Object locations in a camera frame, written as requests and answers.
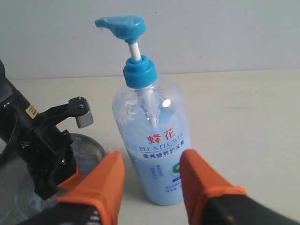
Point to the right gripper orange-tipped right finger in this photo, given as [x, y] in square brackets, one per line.
[212, 200]

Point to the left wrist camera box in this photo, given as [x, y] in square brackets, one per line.
[78, 108]

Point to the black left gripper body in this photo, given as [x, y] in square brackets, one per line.
[49, 158]

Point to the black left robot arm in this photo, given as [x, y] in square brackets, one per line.
[17, 115]

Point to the right gripper orange-tipped left finger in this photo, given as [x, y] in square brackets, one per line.
[91, 200]

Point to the blue soap pump bottle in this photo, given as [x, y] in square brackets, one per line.
[150, 114]

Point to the round stainless steel plate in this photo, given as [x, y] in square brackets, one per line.
[81, 144]

